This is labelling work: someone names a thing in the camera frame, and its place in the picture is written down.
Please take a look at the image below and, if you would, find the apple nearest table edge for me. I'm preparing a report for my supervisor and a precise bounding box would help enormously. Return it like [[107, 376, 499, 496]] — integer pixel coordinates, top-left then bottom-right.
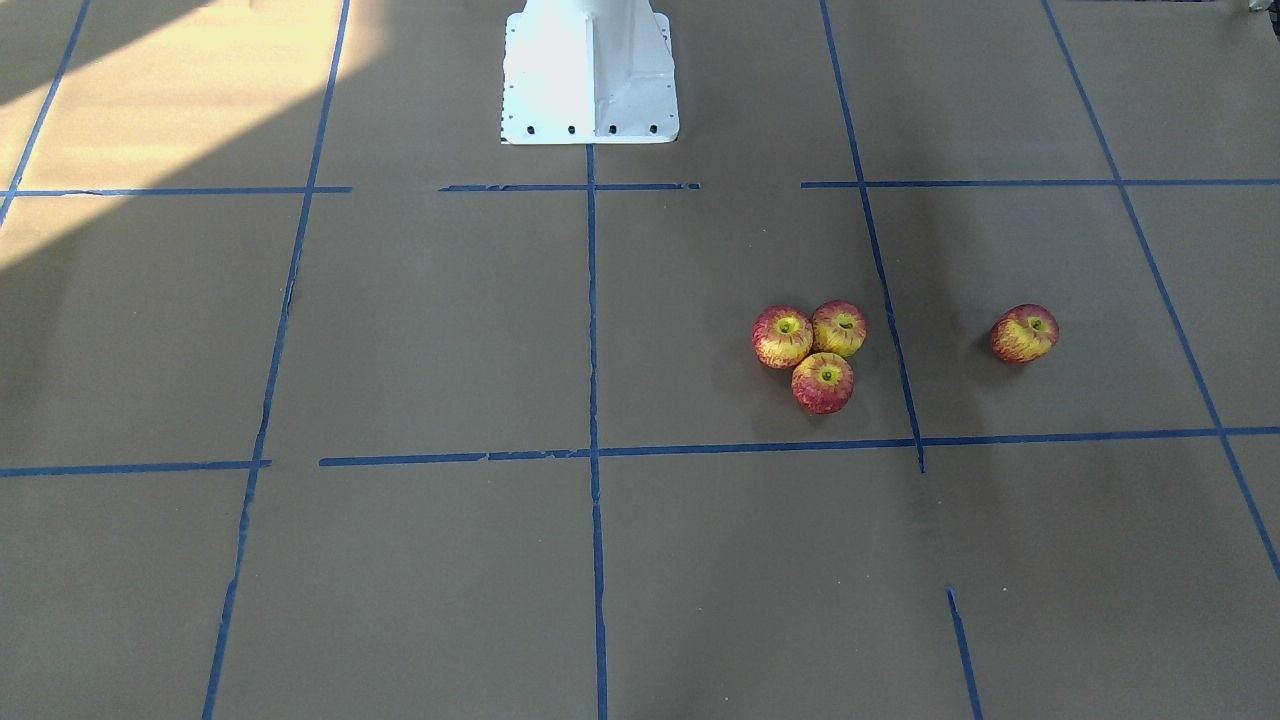
[[790, 352, 856, 415]]

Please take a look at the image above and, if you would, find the apple nearest robot base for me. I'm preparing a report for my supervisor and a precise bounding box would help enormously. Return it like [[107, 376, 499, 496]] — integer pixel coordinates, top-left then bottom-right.
[[751, 305, 814, 369]]

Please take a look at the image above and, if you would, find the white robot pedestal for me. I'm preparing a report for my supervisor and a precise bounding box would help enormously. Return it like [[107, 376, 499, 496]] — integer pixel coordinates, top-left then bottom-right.
[[500, 1, 681, 145]]

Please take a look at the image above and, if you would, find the apple toward arm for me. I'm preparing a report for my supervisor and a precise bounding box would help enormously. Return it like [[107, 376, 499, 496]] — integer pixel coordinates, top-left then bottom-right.
[[812, 299, 868, 359]]

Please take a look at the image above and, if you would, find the lone red yellow apple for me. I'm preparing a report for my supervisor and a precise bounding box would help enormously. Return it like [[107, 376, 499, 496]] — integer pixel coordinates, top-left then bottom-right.
[[989, 304, 1061, 365]]

